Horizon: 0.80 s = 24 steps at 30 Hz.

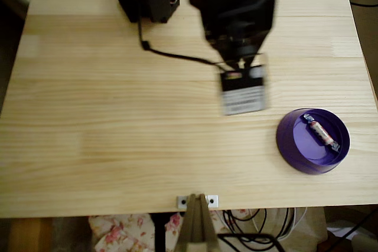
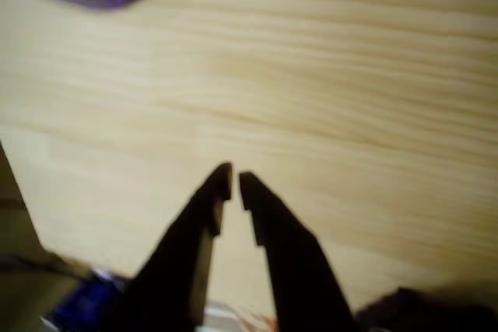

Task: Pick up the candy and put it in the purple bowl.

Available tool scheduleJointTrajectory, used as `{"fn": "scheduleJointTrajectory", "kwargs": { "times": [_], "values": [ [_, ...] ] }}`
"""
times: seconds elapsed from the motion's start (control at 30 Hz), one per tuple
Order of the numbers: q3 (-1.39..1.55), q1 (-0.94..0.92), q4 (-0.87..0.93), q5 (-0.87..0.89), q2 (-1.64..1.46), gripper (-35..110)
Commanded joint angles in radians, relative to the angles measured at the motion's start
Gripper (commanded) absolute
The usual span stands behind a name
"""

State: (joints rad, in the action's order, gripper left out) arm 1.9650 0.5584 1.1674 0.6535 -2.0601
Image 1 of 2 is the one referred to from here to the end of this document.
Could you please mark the black table leg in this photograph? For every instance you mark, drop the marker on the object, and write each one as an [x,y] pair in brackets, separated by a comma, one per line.
[158,232]

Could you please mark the white metal bracket plate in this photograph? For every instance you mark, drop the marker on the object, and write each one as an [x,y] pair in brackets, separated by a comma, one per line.
[213,201]

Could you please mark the white candy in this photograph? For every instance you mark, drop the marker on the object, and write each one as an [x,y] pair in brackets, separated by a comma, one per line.
[320,132]

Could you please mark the purple bowl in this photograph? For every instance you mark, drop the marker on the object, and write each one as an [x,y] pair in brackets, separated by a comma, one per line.
[298,151]

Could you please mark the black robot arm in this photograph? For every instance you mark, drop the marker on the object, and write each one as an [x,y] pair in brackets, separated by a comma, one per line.
[233,4]

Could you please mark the tan camera stand post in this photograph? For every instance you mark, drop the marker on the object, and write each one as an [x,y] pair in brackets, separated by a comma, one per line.
[196,228]

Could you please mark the floral cloth with pink roses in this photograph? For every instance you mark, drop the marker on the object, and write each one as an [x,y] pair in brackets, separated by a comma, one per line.
[124,231]

